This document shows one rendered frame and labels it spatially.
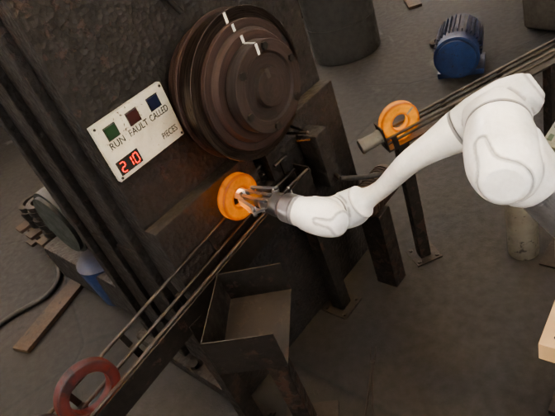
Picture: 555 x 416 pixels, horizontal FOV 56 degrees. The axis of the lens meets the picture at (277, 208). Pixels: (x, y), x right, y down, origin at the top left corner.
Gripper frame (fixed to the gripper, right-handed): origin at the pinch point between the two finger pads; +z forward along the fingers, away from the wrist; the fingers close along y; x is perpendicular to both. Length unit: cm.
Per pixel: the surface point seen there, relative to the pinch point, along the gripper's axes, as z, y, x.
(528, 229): -64, 79, -64
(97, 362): 1, -64, -10
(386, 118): -17, 63, -9
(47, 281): 177, -32, -93
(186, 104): 4.6, -1.4, 32.9
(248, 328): -21.3, -29.4, -23.2
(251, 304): -16.7, -22.5, -22.8
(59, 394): 1, -76, -9
